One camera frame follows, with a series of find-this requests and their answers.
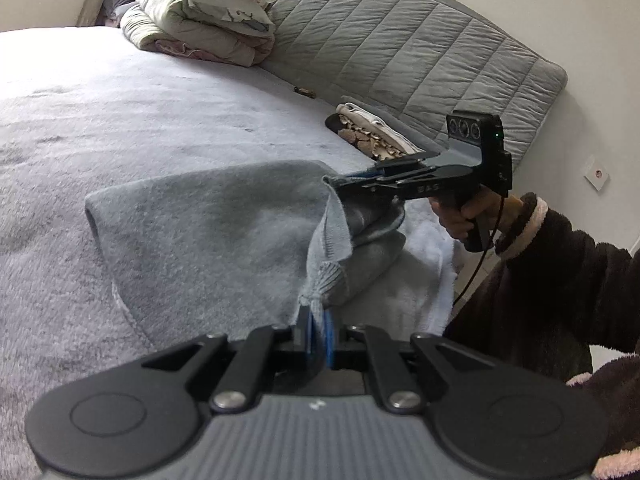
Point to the small dark hair clip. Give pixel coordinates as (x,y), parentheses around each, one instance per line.
(305,92)

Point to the grey quilted headboard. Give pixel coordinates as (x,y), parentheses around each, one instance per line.
(400,45)

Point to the person's dark fluffy robe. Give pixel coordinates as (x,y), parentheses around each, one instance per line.
(615,410)

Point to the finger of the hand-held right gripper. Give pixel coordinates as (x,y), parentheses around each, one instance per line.
(350,186)
(362,176)

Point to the cream folded garment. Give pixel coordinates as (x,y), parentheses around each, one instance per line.
(370,120)

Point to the brown patterned garment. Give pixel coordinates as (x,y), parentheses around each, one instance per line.
(365,142)

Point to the person's right hand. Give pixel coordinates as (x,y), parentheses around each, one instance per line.
(450,220)

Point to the grey knitted sweater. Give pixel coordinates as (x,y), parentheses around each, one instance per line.
(200,230)

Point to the person's right forearm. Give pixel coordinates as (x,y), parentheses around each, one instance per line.
(560,280)

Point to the grey fleece bed blanket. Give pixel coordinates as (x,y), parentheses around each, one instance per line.
(125,110)

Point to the white wall socket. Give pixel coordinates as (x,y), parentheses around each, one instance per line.
(596,174)

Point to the folded floral quilt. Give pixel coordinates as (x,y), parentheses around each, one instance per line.
(200,25)

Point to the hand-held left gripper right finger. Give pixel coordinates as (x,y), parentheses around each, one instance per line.
(327,340)

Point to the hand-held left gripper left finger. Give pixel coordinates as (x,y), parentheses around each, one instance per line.
(303,337)

